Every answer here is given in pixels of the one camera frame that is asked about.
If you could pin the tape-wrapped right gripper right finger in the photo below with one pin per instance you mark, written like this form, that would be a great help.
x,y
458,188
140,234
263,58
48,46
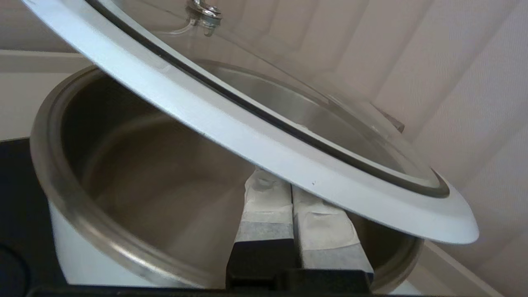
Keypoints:
x,y
326,239

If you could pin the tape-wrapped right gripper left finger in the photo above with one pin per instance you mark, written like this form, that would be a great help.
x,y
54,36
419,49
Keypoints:
x,y
266,214

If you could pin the glass lid with white rim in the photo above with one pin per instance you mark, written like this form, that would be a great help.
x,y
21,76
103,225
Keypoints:
x,y
247,136

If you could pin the white steel-lined pot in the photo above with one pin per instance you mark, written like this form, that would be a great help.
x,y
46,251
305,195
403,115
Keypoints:
x,y
144,185

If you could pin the large black glass cooktop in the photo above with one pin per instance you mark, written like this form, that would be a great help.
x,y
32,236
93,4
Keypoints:
x,y
20,206

